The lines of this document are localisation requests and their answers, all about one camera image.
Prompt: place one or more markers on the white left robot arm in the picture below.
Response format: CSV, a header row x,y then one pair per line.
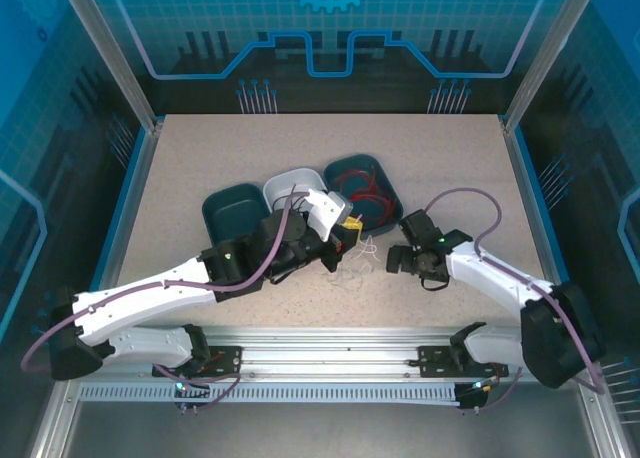
x,y
150,298

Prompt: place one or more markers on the teal plastic bin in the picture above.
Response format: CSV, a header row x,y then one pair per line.
x,y
235,213
345,168

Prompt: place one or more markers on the white plastic bin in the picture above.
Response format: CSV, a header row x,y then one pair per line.
x,y
277,190

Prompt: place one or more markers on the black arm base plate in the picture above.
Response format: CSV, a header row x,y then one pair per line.
x,y
225,358
432,360

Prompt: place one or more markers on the aluminium frame rail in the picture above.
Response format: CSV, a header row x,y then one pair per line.
x,y
325,348

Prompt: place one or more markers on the aluminium side rail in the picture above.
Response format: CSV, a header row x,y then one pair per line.
x,y
125,228
516,148

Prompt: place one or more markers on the aluminium frame post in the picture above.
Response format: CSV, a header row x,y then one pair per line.
x,y
117,53
542,53

